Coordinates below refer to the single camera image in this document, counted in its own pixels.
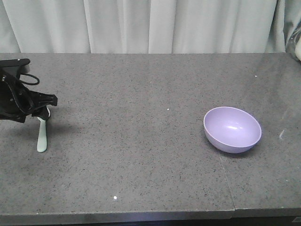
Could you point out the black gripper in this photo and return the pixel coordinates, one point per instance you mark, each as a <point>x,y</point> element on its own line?
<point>16,100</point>

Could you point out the mint green spoon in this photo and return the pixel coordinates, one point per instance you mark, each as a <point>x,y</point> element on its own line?
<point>42,138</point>

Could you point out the purple bowl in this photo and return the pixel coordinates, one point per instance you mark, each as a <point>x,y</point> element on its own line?
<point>231,130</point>

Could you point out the white curtain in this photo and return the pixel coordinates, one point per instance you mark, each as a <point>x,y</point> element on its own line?
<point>148,26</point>

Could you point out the grey stone countertop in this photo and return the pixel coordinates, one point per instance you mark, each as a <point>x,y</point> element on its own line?
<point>126,141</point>

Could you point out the white rice cooker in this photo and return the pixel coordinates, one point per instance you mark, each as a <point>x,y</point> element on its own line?
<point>294,45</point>

